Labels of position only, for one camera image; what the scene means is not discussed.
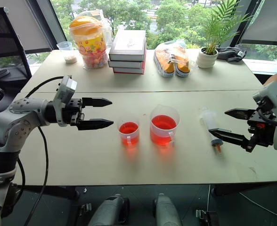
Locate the clear plastic shoe bag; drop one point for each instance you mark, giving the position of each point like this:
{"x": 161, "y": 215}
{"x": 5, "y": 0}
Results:
{"x": 169, "y": 48}

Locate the black metal clamp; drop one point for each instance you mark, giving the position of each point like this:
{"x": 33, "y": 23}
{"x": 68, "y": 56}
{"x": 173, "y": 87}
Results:
{"x": 206, "y": 217}
{"x": 85, "y": 209}

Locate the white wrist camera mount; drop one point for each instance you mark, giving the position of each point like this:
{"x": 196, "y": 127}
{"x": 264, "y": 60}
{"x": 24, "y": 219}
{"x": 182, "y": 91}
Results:
{"x": 64, "y": 90}
{"x": 274, "y": 91}

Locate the grey rounded shape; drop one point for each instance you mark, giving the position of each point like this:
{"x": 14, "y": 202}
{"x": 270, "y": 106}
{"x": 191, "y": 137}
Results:
{"x": 108, "y": 212}
{"x": 166, "y": 212}

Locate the grey crumpled cloth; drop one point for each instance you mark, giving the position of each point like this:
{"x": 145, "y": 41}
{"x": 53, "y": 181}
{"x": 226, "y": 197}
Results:
{"x": 230, "y": 53}

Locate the yellow canvas sneaker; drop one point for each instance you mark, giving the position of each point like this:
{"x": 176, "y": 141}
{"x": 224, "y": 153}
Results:
{"x": 166, "y": 67}
{"x": 182, "y": 67}

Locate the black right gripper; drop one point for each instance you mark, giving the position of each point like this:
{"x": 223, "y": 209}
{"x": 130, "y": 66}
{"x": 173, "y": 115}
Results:
{"x": 263, "y": 135}

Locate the bagged candy jar orange lid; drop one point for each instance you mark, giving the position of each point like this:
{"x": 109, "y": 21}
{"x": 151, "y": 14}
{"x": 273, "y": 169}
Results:
{"x": 92, "y": 44}

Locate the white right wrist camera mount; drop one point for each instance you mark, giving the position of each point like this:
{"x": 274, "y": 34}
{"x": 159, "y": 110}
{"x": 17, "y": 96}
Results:
{"x": 274, "y": 91}

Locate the clear plastic syringe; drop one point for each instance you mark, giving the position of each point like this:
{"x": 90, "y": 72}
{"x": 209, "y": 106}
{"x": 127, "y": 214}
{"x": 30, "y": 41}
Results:
{"x": 209, "y": 120}

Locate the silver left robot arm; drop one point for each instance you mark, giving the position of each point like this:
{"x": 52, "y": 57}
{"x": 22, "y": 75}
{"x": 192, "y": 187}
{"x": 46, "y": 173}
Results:
{"x": 18, "y": 117}

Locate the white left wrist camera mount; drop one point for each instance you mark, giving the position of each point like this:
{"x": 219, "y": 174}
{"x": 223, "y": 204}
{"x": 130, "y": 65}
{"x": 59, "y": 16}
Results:
{"x": 64, "y": 90}

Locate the white ribbed plant pot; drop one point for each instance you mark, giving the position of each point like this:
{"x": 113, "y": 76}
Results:
{"x": 207, "y": 60}

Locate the green palm plant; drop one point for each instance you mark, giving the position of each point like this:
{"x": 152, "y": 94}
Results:
{"x": 219, "y": 23}

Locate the small beaker red liquid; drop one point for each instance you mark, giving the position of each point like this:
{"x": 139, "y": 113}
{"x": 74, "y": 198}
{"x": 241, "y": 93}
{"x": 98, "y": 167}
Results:
{"x": 128, "y": 135}

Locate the empty clear measuring cup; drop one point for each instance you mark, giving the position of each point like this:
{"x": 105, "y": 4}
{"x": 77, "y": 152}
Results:
{"x": 67, "y": 50}

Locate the large beaker red liquid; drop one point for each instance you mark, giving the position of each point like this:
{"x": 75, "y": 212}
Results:
{"x": 163, "y": 131}

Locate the white-covered hardcover book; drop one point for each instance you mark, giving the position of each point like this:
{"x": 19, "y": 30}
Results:
{"x": 129, "y": 43}

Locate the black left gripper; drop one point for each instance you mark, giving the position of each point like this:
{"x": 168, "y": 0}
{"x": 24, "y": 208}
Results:
{"x": 73, "y": 115}

